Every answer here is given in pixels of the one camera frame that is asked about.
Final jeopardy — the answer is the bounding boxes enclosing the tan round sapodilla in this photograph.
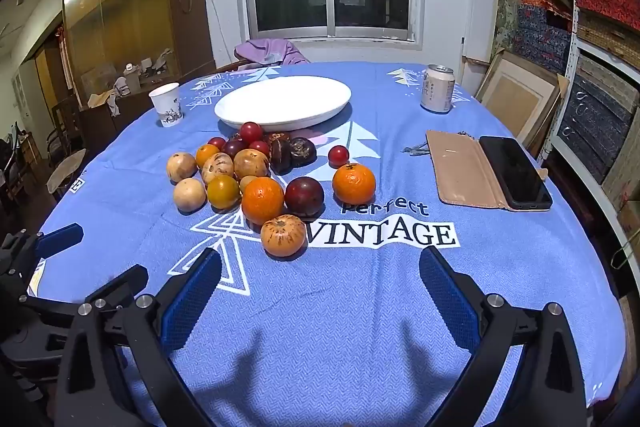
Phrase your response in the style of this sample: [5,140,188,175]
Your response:
[173,178,207,213]
[166,152,197,183]

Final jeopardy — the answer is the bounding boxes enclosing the white oval plate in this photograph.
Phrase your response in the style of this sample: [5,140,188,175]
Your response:
[214,76,352,133]

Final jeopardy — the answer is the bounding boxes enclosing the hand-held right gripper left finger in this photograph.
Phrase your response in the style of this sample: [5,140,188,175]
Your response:
[54,248,223,427]

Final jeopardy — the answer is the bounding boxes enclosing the dark wooden chair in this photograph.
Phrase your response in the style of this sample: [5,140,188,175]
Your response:
[47,97,86,158]

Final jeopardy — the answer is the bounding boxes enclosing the streaked orange persimmon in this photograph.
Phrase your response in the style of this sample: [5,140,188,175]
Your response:
[260,215,307,258]

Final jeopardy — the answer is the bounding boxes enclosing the spotted tan sapodilla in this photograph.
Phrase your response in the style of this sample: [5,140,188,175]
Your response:
[201,152,235,185]

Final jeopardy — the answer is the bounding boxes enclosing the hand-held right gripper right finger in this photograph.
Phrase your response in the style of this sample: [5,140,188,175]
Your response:
[419,246,587,427]

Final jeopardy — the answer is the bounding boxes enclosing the white printed paper cup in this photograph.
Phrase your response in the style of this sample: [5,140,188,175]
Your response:
[148,82,183,128]

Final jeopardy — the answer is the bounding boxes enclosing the orange mandarin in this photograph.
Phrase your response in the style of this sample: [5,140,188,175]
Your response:
[332,163,377,206]
[241,177,286,226]

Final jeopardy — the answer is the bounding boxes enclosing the white leaning panel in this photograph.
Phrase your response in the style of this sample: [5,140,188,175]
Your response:
[462,0,501,62]

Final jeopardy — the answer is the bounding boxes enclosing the wooden glass cabinet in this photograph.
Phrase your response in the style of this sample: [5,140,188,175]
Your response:
[61,0,217,108]

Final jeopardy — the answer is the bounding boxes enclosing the black smartphone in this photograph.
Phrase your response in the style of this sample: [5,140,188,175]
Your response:
[479,135,554,211]

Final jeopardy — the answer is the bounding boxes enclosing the yellow-orange tomato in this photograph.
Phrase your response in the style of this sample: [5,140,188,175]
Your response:
[207,175,241,210]

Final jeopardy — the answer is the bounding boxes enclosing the beige phone flip case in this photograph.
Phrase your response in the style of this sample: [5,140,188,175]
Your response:
[425,129,516,211]

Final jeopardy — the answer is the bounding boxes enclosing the white drink can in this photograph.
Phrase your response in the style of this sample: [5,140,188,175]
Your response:
[420,64,456,114]

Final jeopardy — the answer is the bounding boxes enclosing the floral framed painting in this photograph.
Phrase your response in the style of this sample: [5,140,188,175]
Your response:
[492,0,523,68]

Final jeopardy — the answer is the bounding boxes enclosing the white metal shelf rack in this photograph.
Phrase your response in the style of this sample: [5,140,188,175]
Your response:
[545,0,640,268]

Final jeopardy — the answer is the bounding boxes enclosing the purple cloth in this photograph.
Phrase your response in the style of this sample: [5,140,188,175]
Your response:
[234,38,312,66]

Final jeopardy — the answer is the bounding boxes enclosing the small orange tomato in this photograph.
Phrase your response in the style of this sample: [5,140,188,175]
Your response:
[195,144,221,168]

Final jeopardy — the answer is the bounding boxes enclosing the large dark purple plum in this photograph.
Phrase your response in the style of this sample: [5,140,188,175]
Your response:
[284,176,326,218]

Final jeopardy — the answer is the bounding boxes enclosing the brown-orange sapodilla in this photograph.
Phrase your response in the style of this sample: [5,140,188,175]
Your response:
[233,149,271,180]

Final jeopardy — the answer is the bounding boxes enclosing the blue printed tablecloth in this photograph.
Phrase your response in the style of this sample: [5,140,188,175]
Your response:
[36,61,628,427]

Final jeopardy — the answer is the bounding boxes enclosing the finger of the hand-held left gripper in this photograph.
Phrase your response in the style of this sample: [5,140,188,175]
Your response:
[31,223,85,260]
[84,264,150,311]

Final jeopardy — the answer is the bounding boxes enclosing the light round stool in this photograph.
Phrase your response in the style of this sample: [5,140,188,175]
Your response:
[47,148,87,195]

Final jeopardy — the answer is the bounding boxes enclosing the wooden picture frame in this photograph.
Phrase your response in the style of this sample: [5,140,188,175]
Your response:
[474,48,571,148]

